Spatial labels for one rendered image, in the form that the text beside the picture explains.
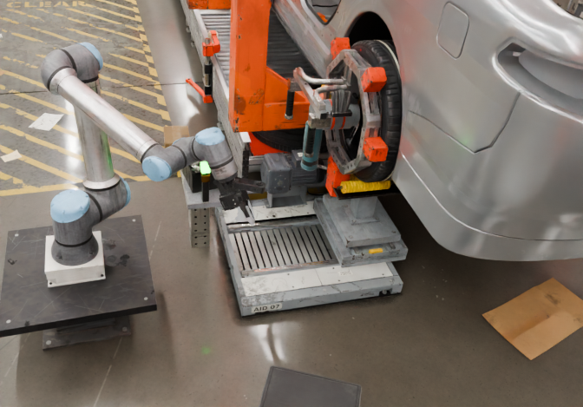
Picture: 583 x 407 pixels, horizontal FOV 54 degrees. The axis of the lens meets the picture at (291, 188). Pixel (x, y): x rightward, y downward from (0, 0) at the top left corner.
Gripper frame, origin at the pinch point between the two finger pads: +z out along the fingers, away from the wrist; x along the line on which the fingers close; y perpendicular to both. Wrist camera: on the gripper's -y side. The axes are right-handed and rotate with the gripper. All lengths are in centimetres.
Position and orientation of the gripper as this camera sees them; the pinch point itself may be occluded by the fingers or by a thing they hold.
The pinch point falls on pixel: (253, 221)
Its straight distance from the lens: 205.4
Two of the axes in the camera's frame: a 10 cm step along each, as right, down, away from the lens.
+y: -9.3, 2.8, 2.4
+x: -1.1, 4.1, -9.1
